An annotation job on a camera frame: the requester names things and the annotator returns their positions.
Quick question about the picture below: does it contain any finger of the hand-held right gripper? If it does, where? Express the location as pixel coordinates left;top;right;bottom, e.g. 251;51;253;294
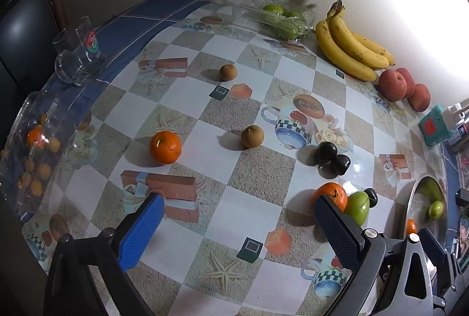
454;188;469;209
421;227;459;281

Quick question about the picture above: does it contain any clear plastic clamshell container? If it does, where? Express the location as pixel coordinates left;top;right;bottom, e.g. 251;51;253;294
232;0;318;43

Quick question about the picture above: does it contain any white plastic object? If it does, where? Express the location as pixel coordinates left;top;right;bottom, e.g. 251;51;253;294
441;101;469;127

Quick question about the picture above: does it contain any yellow banana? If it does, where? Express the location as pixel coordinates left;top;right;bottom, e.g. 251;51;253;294
352;32;396;67
327;0;390;70
315;19;378;82

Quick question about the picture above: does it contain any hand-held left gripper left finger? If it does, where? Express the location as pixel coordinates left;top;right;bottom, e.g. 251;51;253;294
43;192;165;316

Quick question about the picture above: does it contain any cluster of small yellow fruits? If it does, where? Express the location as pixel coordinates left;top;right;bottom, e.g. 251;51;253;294
16;113;63;197

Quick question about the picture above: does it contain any mandarin orange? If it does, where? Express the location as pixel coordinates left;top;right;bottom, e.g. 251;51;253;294
314;182;348;214
149;130;183;166
27;128;47;149

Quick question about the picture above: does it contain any clear plastic fruit box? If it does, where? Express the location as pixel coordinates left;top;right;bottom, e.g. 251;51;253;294
0;89;101;223

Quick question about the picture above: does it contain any clear glass mug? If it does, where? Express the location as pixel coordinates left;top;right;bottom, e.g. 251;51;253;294
52;16;108;86

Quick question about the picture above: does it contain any dark grey furniture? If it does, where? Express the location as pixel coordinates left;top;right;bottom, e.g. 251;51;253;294
0;0;59;93

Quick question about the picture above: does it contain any brown wooden post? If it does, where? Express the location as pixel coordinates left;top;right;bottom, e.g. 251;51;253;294
47;0;71;29

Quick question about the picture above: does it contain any brown longan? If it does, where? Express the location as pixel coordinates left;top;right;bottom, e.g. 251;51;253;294
241;125;265;148
219;64;238;81

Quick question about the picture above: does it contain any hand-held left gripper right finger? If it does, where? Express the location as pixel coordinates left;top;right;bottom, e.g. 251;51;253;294
314;194;436;316

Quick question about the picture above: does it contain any printed checkered tablecloth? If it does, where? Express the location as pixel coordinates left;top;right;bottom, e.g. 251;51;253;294
20;0;469;316

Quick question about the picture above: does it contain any metal bowl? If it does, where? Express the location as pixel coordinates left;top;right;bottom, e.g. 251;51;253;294
405;172;449;252

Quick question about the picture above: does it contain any blue white packet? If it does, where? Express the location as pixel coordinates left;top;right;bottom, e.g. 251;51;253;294
446;123;469;154

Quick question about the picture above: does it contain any teal box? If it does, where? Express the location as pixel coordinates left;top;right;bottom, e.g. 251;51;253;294
419;104;455;147

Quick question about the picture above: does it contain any dark plum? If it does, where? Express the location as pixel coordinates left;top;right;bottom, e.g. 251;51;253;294
317;141;338;165
332;154;351;176

